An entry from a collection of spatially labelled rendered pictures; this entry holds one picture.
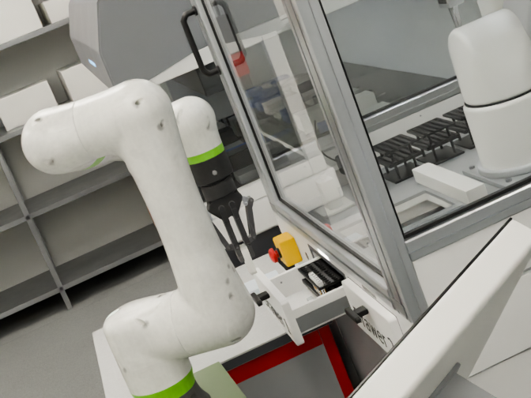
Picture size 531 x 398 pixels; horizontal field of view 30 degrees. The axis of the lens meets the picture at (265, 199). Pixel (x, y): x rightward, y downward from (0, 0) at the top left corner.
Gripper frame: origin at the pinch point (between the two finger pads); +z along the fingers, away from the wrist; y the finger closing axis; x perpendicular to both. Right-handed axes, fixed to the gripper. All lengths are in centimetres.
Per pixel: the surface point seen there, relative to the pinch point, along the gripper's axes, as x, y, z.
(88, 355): -269, 64, 99
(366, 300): 36.0, -14.9, 6.3
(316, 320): 16.0, -7.2, 14.1
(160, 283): -332, 15, 100
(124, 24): -77, -1, -56
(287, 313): 17.6, -1.5, 9.2
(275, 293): 10.8, -1.7, 6.4
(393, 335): 49, -15, 9
